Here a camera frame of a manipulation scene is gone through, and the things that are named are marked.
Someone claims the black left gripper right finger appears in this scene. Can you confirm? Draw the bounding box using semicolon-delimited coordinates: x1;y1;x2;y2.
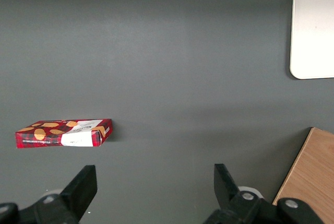
203;163;324;224

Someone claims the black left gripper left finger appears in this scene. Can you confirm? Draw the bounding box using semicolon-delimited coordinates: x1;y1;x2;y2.
0;164;98;224

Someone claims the cream rectangular plastic tray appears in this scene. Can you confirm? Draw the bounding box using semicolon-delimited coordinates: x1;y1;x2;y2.
289;0;334;80

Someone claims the red tartan cookie box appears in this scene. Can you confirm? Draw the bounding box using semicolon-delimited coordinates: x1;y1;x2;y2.
15;118;113;149

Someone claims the wooden two-drawer cabinet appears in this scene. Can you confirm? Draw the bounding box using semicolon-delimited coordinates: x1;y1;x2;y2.
272;127;334;224

